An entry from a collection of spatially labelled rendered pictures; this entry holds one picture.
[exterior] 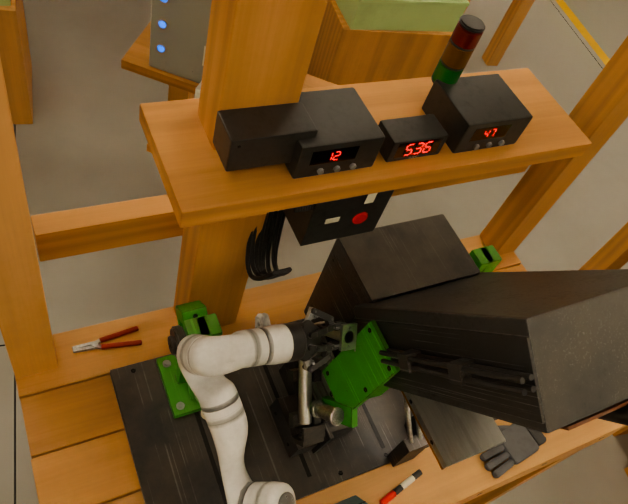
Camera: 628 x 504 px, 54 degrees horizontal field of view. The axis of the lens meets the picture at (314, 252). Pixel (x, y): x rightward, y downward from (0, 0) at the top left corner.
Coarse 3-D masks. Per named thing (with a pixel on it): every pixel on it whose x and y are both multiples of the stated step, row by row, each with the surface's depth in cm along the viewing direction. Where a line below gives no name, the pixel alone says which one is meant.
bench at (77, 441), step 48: (480, 240) 201; (288, 288) 172; (96, 336) 150; (144, 336) 153; (48, 384) 140; (96, 384) 143; (48, 432) 134; (96, 432) 137; (48, 480) 129; (96, 480) 131
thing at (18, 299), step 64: (256, 0) 83; (320, 0) 88; (0, 64) 76; (256, 64) 92; (0, 128) 83; (0, 192) 93; (512, 192) 185; (0, 256) 104; (192, 256) 131; (0, 320) 119
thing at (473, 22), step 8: (464, 16) 111; (472, 16) 112; (464, 24) 110; (472, 24) 110; (480, 24) 111; (456, 32) 112; (464, 32) 110; (472, 32) 110; (480, 32) 110; (456, 40) 112; (464, 40) 111; (472, 40) 111; (464, 48) 112; (472, 48) 113
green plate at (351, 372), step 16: (368, 336) 125; (352, 352) 129; (368, 352) 125; (336, 368) 133; (352, 368) 129; (368, 368) 125; (384, 368) 121; (336, 384) 133; (352, 384) 129; (368, 384) 125; (336, 400) 134; (352, 400) 129
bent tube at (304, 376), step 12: (348, 324) 126; (336, 336) 127; (348, 336) 128; (348, 348) 127; (300, 360) 138; (300, 372) 138; (300, 384) 138; (300, 396) 138; (300, 408) 138; (300, 420) 138
